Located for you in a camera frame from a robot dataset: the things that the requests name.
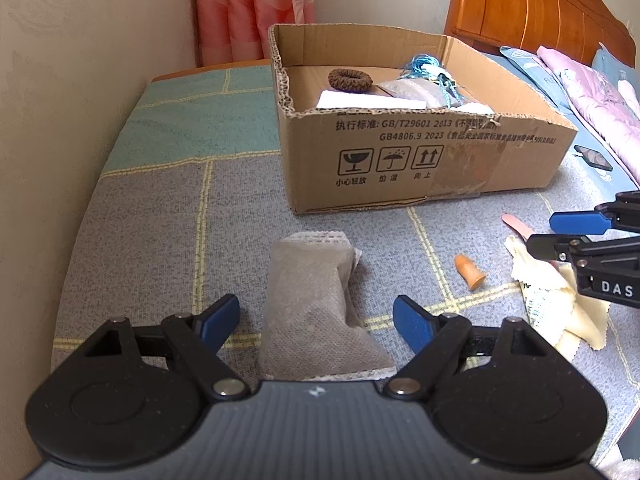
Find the blue floral bed sheet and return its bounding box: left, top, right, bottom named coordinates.
left=485, top=47, right=639, bottom=193

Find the pink floral quilt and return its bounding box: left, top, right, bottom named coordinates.
left=536, top=46, right=639, bottom=181

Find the blue pillow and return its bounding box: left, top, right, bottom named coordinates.
left=591, top=42, right=640, bottom=93

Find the grey lace sachet pillow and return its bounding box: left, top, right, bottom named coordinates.
left=378, top=79, right=469, bottom=108

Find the open cardboard box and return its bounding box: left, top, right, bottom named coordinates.
left=268, top=24, right=576, bottom=214

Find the floral pouch with teal cord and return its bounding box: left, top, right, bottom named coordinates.
left=400, top=53, right=468, bottom=107

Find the pink patterned curtain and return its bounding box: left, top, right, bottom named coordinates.
left=195, top=0, right=314, bottom=65

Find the orange finger cot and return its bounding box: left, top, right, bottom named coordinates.
left=454, top=254, right=486, bottom=292

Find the cream hair scrunchie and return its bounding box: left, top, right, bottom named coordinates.
left=452, top=102, right=494, bottom=115

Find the black smartphone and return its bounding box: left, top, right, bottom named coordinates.
left=574, top=144, right=613, bottom=171

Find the pink nail file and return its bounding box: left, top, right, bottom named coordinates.
left=501, top=214, right=535, bottom=240

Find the white cloth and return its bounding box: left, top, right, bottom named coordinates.
left=316, top=90, right=426, bottom=110

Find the wooden bed headboard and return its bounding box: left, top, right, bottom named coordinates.
left=444, top=0, right=637, bottom=66

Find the brown hair scrunchie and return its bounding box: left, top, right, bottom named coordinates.
left=328, top=68, right=373, bottom=93

